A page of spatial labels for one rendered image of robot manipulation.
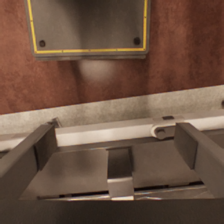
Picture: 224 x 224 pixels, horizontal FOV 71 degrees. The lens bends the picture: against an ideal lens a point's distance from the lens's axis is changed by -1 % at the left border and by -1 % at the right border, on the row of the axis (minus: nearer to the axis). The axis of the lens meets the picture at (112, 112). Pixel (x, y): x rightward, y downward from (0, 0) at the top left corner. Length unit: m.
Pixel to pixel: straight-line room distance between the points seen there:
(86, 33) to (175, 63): 0.74
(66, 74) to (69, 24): 0.46
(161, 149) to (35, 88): 1.19
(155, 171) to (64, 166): 0.30
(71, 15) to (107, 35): 0.23
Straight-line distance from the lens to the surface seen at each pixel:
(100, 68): 1.32
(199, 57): 1.47
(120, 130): 0.52
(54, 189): 0.64
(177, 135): 0.17
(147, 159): 0.54
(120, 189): 0.42
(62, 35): 1.04
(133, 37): 1.01
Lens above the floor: 1.31
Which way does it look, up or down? 73 degrees down
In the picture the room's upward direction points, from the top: 178 degrees counter-clockwise
